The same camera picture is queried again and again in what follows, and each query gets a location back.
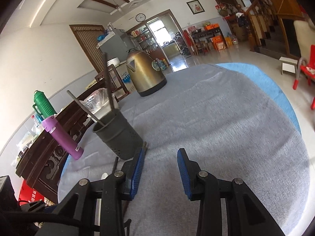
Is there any dark chopstick six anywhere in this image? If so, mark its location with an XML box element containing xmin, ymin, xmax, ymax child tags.
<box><xmin>67</xmin><ymin>90</ymin><xmax>105</xmax><ymax>127</ymax></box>

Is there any steel bowl in plastic bag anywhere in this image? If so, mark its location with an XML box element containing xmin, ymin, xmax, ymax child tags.
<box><xmin>80</xmin><ymin>88</ymin><xmax>109</xmax><ymax>113</ymax></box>

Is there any dark wooden sideboard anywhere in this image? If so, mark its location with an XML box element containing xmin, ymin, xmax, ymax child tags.
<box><xmin>15</xmin><ymin>79</ymin><xmax>106</xmax><ymax>205</ymax></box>

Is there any white plastic spoon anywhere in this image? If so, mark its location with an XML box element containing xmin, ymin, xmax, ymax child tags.
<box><xmin>101</xmin><ymin>173</ymin><xmax>108</xmax><ymax>180</ymax></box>

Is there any red paper bag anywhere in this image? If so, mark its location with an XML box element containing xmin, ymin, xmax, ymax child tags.
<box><xmin>18</xmin><ymin>180</ymin><xmax>44</xmax><ymax>206</ymax></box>

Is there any small white step stool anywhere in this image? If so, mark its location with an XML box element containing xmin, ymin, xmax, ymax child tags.
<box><xmin>279</xmin><ymin>56</ymin><xmax>298</xmax><ymax>74</ymax></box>

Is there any framed wall picture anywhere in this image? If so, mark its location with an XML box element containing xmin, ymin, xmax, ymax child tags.
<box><xmin>186</xmin><ymin>0</ymin><xmax>205</xmax><ymax>15</ymax></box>

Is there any grey refrigerator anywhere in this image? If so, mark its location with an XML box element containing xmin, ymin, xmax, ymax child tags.
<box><xmin>96</xmin><ymin>29</ymin><xmax>136</xmax><ymax>62</ymax></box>

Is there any grey table cloth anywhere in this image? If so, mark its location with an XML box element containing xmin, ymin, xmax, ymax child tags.
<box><xmin>57</xmin><ymin>63</ymin><xmax>311</xmax><ymax>236</ymax></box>

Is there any dark chopstick five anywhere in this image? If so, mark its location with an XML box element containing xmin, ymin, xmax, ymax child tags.
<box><xmin>102</xmin><ymin>52</ymin><xmax>115</xmax><ymax>114</ymax></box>

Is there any dark chopstick three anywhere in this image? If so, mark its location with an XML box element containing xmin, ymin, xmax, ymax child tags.
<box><xmin>112</xmin><ymin>157</ymin><xmax>119</xmax><ymax>174</ymax></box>

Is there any white plastic basin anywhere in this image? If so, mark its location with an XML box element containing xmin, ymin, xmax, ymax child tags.
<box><xmin>88</xmin><ymin>99</ymin><xmax>119</xmax><ymax>122</ymax></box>

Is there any dark grey utensil holder cup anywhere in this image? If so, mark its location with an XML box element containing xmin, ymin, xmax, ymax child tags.
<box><xmin>93</xmin><ymin>109</ymin><xmax>144</xmax><ymax>160</ymax></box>

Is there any bronze electric kettle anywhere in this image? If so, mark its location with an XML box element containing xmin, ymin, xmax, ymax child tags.
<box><xmin>126</xmin><ymin>49</ymin><xmax>167</xmax><ymax>97</ymax></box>

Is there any wooden stair railing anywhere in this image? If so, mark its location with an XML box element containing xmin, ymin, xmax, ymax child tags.
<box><xmin>245</xmin><ymin>0</ymin><xmax>276</xmax><ymax>52</ymax></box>

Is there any purple thermos bottle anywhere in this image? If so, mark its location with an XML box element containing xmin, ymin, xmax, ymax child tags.
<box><xmin>42</xmin><ymin>115</ymin><xmax>84</xmax><ymax>160</ymax></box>

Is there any green thermos jug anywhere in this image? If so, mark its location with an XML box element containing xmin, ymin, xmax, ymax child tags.
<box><xmin>32</xmin><ymin>90</ymin><xmax>57</xmax><ymax>119</ymax></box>

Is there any round wall clock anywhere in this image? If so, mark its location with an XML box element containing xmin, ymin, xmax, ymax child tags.
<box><xmin>135</xmin><ymin>13</ymin><xmax>146</xmax><ymax>22</ymax></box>

